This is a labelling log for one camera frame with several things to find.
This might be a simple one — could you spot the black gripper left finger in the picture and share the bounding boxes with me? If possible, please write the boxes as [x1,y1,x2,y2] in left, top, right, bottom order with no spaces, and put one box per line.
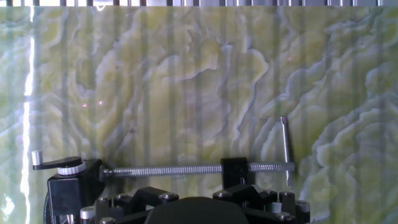
[95,186,180,224]

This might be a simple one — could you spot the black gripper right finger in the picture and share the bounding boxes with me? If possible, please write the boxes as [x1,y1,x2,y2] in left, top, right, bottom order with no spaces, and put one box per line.
[213,185,311,224]

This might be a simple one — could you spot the black C-clamp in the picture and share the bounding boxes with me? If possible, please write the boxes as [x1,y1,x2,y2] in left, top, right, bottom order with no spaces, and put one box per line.
[101,116,295,189]

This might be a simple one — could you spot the green marble pattern mat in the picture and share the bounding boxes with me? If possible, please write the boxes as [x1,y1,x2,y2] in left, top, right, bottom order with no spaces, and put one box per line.
[0,5,398,224]

